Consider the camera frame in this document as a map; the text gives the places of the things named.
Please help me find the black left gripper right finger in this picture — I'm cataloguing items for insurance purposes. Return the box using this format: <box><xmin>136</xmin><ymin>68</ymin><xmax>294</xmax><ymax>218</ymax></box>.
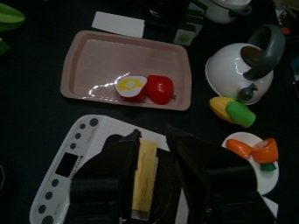
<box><xmin>164</xmin><ymin>125</ymin><xmax>278</xmax><ymax>224</ymax></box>

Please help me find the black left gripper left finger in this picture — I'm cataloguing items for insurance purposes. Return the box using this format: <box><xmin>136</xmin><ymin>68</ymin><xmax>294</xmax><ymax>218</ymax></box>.
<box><xmin>66</xmin><ymin>128</ymin><xmax>143</xmax><ymax>224</ymax></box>

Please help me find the white toy induction stove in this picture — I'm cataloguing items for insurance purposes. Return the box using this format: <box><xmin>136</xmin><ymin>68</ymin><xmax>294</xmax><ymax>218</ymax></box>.
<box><xmin>28</xmin><ymin>114</ymin><xmax>191</xmax><ymax>224</ymax></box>

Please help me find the orange toy carrot slice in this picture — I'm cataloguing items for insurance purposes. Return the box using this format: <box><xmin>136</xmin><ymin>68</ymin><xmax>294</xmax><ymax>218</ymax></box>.
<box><xmin>226</xmin><ymin>138</ymin><xmax>255</xmax><ymax>160</ymax></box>

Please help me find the white small plate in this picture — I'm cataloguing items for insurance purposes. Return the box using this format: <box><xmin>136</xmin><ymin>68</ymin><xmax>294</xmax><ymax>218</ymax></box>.
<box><xmin>220</xmin><ymin>131</ymin><xmax>280</xmax><ymax>196</ymax></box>

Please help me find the orange toy carrot top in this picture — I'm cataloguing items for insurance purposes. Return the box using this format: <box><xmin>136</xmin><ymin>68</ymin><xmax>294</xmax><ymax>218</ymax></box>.
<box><xmin>251</xmin><ymin>137</ymin><xmax>280</xmax><ymax>172</ymax></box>

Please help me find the toy corn cob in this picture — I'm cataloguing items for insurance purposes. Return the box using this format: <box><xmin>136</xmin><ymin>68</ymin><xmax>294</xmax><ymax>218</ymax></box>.
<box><xmin>208</xmin><ymin>96</ymin><xmax>258</xmax><ymax>129</ymax></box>

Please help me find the red toy pepper half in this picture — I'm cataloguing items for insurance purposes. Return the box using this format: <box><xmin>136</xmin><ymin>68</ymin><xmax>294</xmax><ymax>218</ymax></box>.
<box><xmin>114</xmin><ymin>74</ymin><xmax>150</xmax><ymax>102</ymax></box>

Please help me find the red toy pepper piece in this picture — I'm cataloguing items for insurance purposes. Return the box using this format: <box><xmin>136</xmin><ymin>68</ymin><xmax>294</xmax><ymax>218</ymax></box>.
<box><xmin>146</xmin><ymin>74</ymin><xmax>178</xmax><ymax>106</ymax></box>

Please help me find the pink plastic tray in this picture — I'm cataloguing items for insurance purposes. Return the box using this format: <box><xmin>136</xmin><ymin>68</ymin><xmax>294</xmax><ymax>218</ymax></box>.
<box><xmin>60</xmin><ymin>30</ymin><xmax>192</xmax><ymax>112</ymax></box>

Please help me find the white card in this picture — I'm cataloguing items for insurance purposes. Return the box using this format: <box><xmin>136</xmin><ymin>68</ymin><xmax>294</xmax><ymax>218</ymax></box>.
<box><xmin>91</xmin><ymin>10</ymin><xmax>146</xmax><ymax>39</ymax></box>

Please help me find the green white toy carton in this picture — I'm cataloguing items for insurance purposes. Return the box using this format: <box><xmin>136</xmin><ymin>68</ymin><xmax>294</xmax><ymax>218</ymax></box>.
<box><xmin>172</xmin><ymin>0</ymin><xmax>210</xmax><ymax>47</ymax></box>

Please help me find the white toy pot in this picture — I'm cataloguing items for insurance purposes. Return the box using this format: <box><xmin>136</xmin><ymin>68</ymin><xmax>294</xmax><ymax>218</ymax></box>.
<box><xmin>199</xmin><ymin>0</ymin><xmax>254</xmax><ymax>25</ymax></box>

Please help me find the green toy vegetable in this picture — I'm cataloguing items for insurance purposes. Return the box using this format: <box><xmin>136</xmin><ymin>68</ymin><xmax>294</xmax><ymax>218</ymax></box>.
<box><xmin>0</xmin><ymin>3</ymin><xmax>27</xmax><ymax>56</ymax></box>

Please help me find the white toy kettle grey handle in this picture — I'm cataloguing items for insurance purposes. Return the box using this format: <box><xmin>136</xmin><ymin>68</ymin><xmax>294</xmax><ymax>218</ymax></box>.
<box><xmin>204</xmin><ymin>24</ymin><xmax>286</xmax><ymax>106</ymax></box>

